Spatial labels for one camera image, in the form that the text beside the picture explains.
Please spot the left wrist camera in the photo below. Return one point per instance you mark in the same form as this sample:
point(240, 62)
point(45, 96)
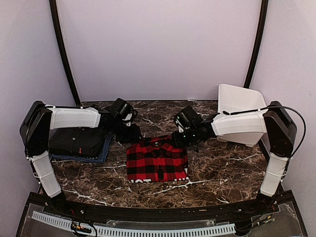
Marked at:
point(123, 111)

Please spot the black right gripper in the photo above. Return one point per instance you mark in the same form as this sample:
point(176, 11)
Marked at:
point(178, 142)

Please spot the black corner frame post left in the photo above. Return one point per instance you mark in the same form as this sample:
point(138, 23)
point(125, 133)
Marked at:
point(62, 51)

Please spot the black corner frame post right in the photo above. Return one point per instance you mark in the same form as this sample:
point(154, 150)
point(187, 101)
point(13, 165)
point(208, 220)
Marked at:
point(257, 43)

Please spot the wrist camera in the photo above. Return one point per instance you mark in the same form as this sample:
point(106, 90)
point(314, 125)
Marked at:
point(123, 111)
point(187, 118)

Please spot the black corner frame post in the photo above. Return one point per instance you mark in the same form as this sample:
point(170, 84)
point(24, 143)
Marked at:
point(257, 43)
point(62, 51)

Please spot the blue checked shirt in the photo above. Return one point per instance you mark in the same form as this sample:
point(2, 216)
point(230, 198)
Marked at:
point(101, 158)

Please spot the black pinstripe shirt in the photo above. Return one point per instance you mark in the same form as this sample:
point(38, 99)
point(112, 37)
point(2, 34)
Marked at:
point(81, 142)

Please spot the red black plaid shirt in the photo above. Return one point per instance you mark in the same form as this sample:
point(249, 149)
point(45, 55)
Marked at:
point(156, 159)

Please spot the white slotted cable duct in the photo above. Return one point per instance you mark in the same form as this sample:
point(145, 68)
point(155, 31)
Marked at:
point(137, 229)

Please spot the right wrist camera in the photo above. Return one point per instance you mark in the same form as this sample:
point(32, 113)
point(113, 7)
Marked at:
point(187, 118)

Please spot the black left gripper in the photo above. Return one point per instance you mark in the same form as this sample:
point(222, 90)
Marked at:
point(133, 137)

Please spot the black front rail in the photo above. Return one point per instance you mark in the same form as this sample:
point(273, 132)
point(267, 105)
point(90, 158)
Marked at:
point(240, 211)

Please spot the white plastic basket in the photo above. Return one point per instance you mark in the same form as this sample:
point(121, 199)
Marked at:
point(236, 99)

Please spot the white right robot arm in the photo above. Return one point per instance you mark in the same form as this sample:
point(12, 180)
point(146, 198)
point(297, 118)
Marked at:
point(272, 120)

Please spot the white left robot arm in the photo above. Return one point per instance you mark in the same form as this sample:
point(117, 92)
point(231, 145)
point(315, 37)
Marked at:
point(41, 119)

